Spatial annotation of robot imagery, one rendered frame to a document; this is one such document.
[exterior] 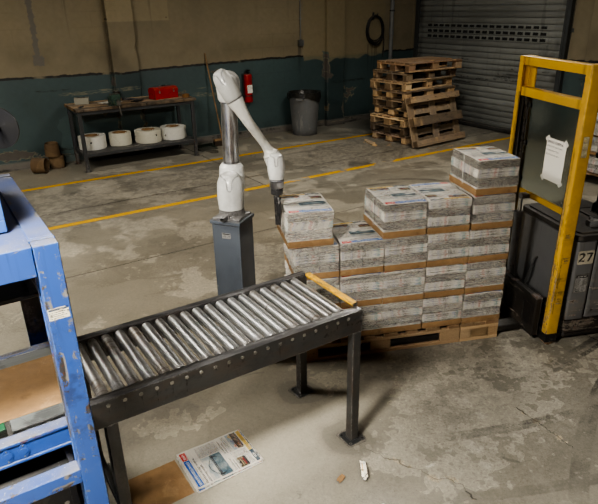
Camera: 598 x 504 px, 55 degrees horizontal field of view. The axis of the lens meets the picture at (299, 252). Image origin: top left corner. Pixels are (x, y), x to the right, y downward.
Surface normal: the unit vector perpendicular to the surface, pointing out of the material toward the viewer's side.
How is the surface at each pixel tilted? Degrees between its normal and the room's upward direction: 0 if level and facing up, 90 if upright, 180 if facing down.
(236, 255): 90
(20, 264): 90
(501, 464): 0
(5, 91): 90
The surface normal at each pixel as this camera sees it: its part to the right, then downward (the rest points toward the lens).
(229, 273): -0.36, 0.37
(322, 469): -0.02, -0.92
